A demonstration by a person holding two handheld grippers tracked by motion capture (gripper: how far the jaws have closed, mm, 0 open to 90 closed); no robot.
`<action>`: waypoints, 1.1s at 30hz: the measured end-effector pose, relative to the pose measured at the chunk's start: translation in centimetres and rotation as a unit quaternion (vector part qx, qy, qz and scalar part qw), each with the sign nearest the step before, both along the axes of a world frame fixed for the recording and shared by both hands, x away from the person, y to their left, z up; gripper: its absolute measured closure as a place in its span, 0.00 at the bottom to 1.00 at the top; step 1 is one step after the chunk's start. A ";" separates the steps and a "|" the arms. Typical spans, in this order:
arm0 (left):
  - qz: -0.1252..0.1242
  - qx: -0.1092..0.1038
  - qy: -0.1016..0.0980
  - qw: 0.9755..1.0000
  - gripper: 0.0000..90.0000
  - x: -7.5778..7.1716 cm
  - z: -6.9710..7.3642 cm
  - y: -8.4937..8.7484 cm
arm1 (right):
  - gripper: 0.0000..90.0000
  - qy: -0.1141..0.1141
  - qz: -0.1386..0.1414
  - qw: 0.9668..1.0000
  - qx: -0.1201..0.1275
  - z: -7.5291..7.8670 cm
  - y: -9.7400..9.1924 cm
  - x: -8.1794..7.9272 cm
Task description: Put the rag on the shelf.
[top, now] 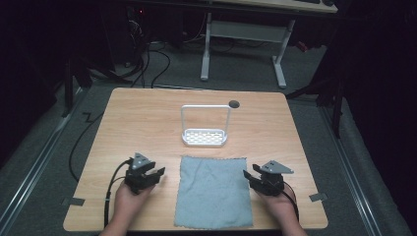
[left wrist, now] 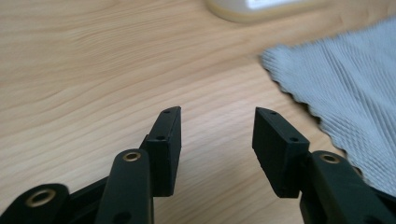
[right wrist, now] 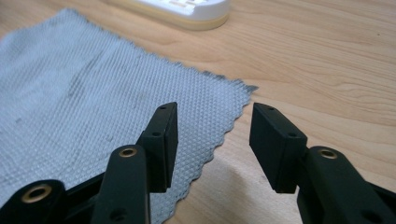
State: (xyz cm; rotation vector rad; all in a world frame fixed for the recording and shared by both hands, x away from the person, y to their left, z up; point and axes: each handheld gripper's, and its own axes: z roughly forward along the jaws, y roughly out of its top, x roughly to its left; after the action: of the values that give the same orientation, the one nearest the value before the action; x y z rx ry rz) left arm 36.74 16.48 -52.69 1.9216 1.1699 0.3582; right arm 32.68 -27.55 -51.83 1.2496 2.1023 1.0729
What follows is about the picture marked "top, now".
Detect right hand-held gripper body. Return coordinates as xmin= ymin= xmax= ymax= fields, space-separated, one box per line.
xmin=257 ymin=159 xmax=295 ymax=198

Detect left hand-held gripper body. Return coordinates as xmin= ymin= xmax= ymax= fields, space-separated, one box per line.
xmin=124 ymin=151 xmax=156 ymax=196

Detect grey cloth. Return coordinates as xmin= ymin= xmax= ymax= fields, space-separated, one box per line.
xmin=173 ymin=154 xmax=255 ymax=230

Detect white rack with handle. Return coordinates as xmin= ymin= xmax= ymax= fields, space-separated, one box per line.
xmin=180 ymin=104 xmax=232 ymax=148

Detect person's right hand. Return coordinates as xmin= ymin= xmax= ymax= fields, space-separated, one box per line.
xmin=258 ymin=187 xmax=299 ymax=221

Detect person's left hand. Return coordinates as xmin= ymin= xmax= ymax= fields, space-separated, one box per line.
xmin=112 ymin=181 xmax=155 ymax=221

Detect grey tape piece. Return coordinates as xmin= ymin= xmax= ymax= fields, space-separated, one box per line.
xmin=309 ymin=192 xmax=328 ymax=203
xmin=61 ymin=197 xmax=86 ymax=207

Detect black metal stand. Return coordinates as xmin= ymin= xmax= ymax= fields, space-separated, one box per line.
xmin=61 ymin=58 xmax=94 ymax=118
xmin=285 ymin=73 xmax=346 ymax=140

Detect white-legged desk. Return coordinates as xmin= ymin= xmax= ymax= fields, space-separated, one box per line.
xmin=199 ymin=0 xmax=339 ymax=90

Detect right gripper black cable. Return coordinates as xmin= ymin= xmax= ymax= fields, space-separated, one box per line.
xmin=280 ymin=185 xmax=301 ymax=221

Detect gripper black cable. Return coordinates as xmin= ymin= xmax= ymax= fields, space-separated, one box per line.
xmin=280 ymin=185 xmax=301 ymax=221
xmin=103 ymin=158 xmax=133 ymax=228

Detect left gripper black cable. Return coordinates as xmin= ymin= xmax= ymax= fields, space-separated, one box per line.
xmin=103 ymin=158 xmax=133 ymax=228

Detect black floor cable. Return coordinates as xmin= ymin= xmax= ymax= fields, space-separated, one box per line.
xmin=68 ymin=110 xmax=105 ymax=183

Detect metal floor rail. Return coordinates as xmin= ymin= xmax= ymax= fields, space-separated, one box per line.
xmin=0 ymin=88 xmax=87 ymax=230
xmin=319 ymin=106 xmax=385 ymax=236

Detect bundle of black cables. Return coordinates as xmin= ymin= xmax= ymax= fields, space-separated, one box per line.
xmin=88 ymin=13 xmax=172 ymax=89

